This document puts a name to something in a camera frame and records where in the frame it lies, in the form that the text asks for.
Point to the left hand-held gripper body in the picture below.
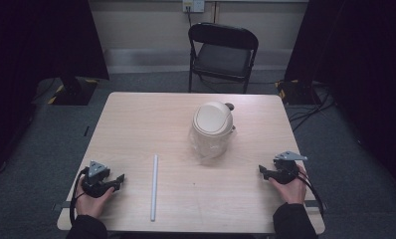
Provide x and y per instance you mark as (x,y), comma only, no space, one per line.
(95,181)

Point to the person's right hand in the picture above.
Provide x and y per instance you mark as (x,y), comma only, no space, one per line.
(290,189)

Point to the person's left hand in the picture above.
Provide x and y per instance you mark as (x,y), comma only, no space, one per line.
(91,201)

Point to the black folding chair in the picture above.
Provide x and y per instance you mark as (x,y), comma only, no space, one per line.
(222,56)

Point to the black stand base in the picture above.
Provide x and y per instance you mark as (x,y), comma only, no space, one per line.
(72,89)
(295,91)

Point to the white wall socket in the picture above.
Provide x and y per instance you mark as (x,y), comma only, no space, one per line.
(193,5)

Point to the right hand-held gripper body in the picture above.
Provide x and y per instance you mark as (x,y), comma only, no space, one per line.
(285,169)

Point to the clear jar with cream lid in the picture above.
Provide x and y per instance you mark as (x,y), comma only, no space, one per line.
(212,128)

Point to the black curtain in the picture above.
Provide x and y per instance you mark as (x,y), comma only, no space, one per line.
(30,66)
(358,73)

